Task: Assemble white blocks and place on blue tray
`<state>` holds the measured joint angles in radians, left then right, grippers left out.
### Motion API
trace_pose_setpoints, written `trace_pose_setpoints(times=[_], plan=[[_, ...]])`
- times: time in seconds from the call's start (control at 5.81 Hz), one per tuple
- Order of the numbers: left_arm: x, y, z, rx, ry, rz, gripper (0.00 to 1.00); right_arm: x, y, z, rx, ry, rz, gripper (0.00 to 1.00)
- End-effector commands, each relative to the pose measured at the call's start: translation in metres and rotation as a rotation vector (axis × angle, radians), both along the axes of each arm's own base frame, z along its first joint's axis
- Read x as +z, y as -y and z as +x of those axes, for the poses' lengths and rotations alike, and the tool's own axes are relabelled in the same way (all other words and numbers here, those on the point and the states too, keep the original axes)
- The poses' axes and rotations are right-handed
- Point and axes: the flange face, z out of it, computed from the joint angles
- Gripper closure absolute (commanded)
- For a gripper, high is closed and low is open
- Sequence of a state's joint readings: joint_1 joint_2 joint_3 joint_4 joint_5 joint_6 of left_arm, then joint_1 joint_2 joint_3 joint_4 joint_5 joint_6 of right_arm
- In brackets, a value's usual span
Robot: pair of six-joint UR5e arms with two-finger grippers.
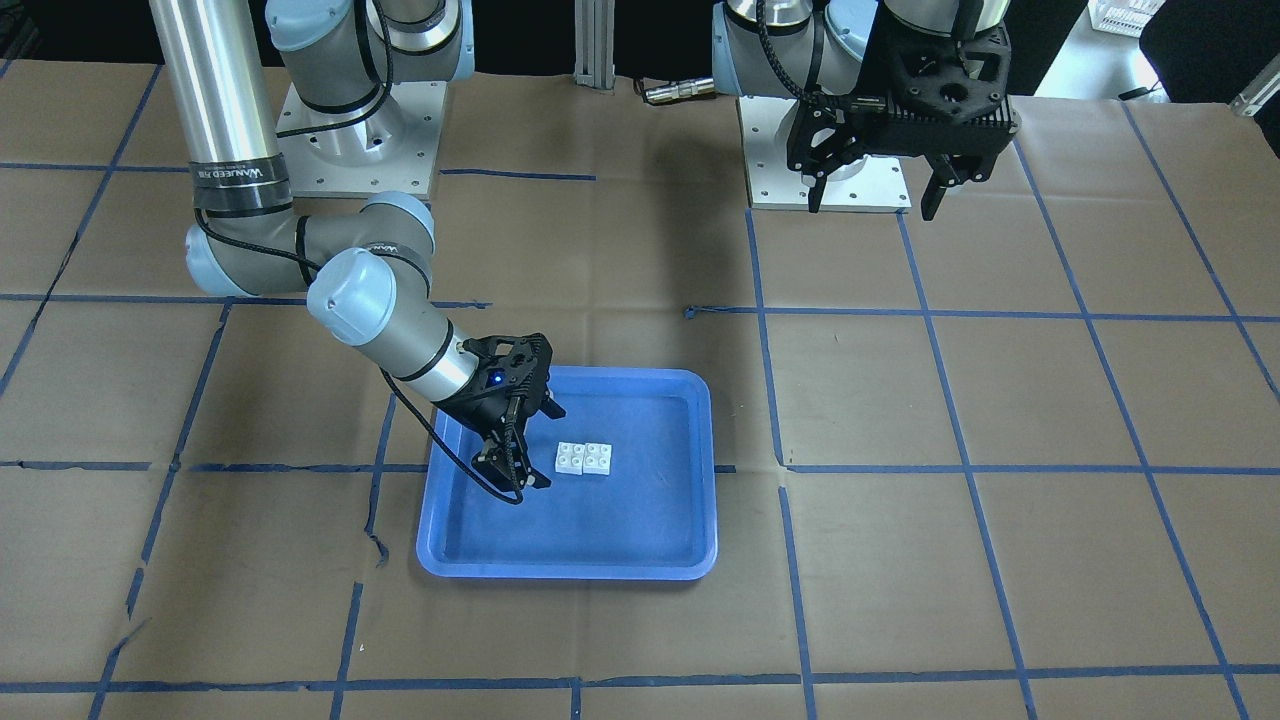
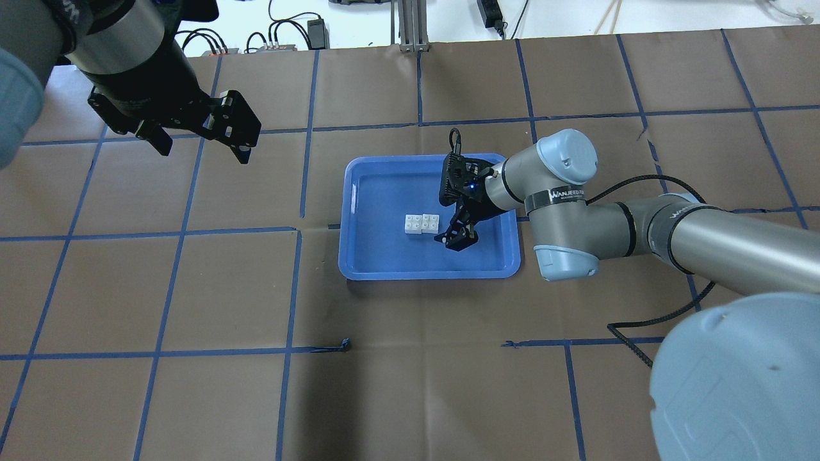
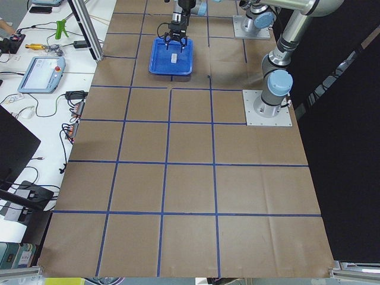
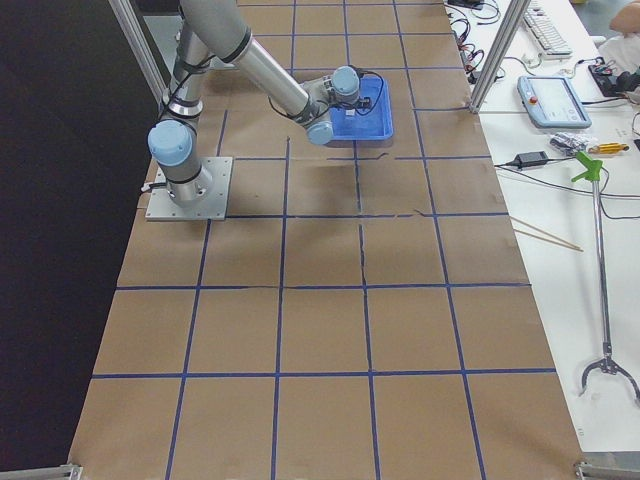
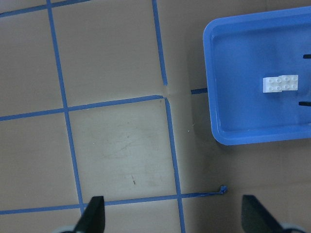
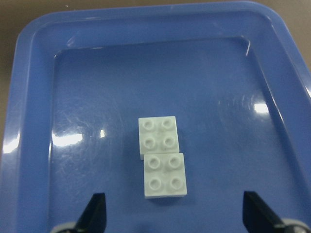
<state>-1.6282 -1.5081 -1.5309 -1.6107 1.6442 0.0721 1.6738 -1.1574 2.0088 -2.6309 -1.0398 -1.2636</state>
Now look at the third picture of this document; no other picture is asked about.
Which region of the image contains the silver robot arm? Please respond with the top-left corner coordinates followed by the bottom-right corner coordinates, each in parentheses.
top-left (158, 1), bottom-right (275, 50)
top-left (239, 1), bottom-right (343, 118)

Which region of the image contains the white computer mouse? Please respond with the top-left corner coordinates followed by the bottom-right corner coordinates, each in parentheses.
top-left (21, 109), bottom-right (34, 119)

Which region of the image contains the teach pendant tablet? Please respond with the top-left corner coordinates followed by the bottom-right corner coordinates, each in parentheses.
top-left (17, 56), bottom-right (66, 94)

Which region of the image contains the black monitor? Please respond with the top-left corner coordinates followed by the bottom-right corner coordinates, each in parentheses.
top-left (1, 107), bottom-right (53, 211)

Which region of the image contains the green clamp tool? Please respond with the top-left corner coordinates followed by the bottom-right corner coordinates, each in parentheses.
top-left (55, 19), bottom-right (69, 40)

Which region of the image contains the blue plastic tray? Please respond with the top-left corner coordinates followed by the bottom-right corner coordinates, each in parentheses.
top-left (148, 37), bottom-right (194, 76)

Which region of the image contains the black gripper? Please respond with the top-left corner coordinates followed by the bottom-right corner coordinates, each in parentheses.
top-left (163, 10), bottom-right (190, 53)

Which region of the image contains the black power adapter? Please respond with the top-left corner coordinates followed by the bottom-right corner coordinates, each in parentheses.
top-left (73, 40), bottom-right (88, 49)

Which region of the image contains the aluminium frame post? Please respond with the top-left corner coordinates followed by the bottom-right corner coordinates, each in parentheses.
top-left (68, 0), bottom-right (104, 62)

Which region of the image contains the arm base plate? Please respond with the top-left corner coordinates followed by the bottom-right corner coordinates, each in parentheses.
top-left (242, 90), bottom-right (292, 127)
top-left (233, 15), bottom-right (273, 40)

